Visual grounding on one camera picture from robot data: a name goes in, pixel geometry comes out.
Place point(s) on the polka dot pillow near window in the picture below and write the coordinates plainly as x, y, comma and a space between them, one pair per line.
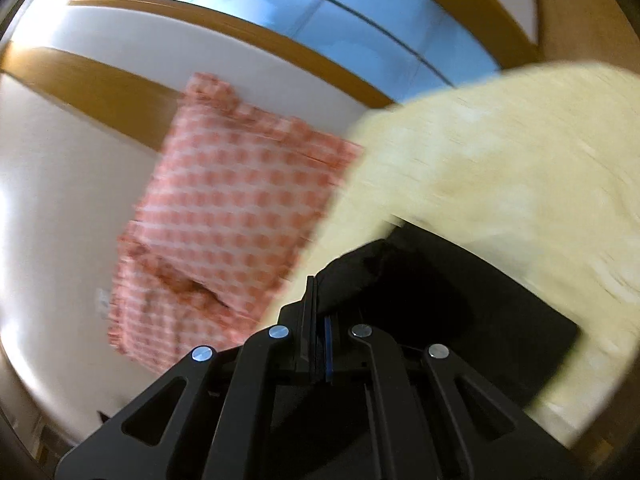
237, 194

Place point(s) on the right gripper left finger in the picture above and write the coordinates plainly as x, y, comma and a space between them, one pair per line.
217, 414

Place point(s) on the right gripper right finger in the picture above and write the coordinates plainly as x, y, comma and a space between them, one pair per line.
424, 402

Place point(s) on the black pants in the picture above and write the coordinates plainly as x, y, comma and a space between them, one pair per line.
411, 273

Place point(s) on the window with blue glass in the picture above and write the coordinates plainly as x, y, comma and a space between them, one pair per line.
392, 50

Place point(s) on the wooden headboard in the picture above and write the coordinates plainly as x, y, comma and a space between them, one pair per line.
128, 103

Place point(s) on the polka dot pillow near nightstand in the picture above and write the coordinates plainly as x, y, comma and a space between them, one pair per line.
157, 315

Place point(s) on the white wall socket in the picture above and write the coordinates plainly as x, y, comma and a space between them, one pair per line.
103, 302

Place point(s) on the yellow patterned bedspread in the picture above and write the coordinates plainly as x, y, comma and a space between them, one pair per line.
536, 171

